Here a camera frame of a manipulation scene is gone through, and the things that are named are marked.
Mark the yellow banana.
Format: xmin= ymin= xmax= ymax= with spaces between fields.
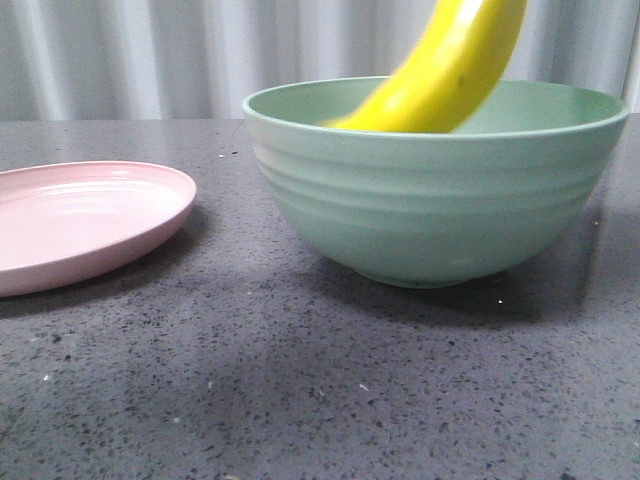
xmin=325 ymin=0 xmax=527 ymax=133

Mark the green bowl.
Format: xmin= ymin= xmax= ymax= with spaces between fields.
xmin=243 ymin=77 xmax=629 ymax=288

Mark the pink plate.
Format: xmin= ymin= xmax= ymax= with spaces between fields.
xmin=1 ymin=161 xmax=197 ymax=297

